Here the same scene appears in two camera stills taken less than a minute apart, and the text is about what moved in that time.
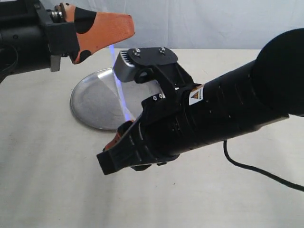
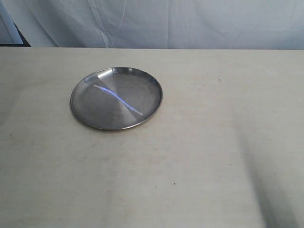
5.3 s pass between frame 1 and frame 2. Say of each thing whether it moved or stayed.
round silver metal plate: stayed
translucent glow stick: moved
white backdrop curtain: stayed
